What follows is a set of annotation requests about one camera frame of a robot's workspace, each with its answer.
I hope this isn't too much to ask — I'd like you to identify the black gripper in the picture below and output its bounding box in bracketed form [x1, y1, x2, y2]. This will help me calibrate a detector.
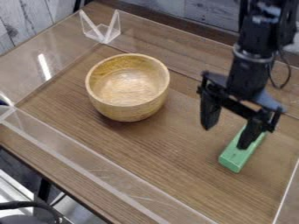
[197, 62, 286, 150]

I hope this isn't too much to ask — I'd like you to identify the green rectangular block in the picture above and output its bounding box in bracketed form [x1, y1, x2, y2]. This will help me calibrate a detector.
[219, 129, 267, 173]

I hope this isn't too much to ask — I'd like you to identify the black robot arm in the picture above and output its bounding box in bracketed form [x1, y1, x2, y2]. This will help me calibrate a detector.
[197, 0, 299, 150]

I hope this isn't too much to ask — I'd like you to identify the brown wooden bowl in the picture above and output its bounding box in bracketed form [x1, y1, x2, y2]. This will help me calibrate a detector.
[85, 53, 171, 122]

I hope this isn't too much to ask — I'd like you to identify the black table leg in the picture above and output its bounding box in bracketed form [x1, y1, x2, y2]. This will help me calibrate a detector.
[33, 178, 52, 218]

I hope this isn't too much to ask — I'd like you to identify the clear acrylic tray wall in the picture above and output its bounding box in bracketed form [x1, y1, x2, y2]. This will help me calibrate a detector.
[0, 13, 299, 224]

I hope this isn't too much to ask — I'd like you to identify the clear acrylic corner bracket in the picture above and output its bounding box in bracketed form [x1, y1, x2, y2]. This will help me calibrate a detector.
[79, 10, 121, 44]

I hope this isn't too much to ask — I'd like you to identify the black cable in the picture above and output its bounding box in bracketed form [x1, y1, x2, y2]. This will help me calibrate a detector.
[0, 200, 63, 224]

